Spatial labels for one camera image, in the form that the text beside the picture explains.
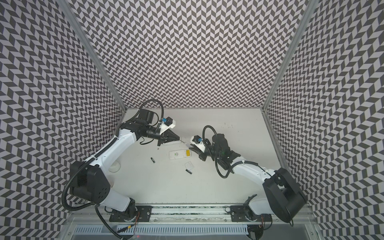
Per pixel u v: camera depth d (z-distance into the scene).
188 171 0.88
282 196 0.42
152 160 0.91
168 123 0.65
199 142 0.67
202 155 0.74
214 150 0.68
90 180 0.44
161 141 0.69
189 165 0.89
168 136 0.69
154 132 0.68
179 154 0.93
